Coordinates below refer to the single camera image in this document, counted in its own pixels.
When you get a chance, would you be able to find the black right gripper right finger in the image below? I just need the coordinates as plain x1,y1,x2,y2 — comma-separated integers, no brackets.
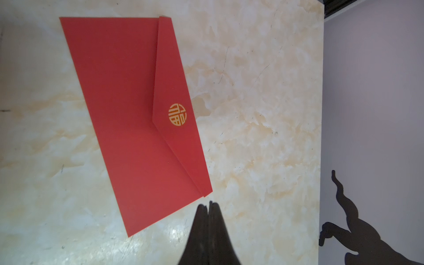
208,201,241,265

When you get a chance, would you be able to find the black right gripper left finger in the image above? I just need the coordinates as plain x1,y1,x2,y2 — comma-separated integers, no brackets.
178,204,209,265

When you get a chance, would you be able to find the red envelope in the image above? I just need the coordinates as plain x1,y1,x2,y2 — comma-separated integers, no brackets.
60,17,213,236

